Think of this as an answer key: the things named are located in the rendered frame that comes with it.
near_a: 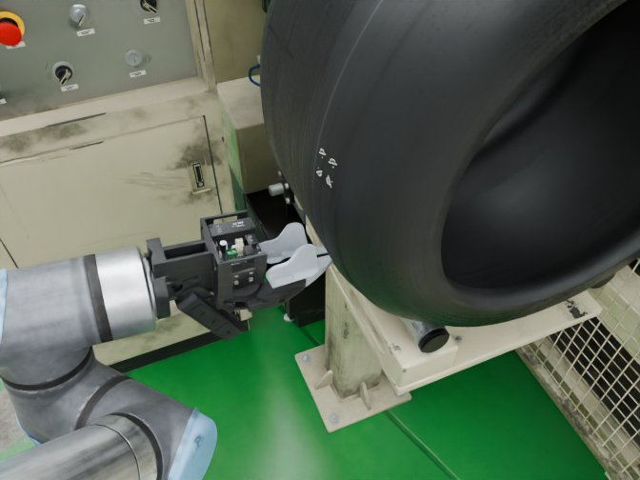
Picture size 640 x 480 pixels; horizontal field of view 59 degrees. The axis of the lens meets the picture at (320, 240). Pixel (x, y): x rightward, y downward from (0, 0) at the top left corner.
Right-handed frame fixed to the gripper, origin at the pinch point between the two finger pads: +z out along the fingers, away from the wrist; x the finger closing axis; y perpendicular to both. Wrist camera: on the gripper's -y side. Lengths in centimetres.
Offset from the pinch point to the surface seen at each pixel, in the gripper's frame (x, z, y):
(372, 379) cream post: 28, 39, -91
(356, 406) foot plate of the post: 25, 34, -98
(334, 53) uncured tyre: -2.0, -3.4, 27.5
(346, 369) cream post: 28, 29, -80
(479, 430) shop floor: 6, 63, -95
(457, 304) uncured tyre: -12.2, 10.6, 2.2
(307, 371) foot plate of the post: 41, 25, -99
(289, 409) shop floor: 33, 16, -101
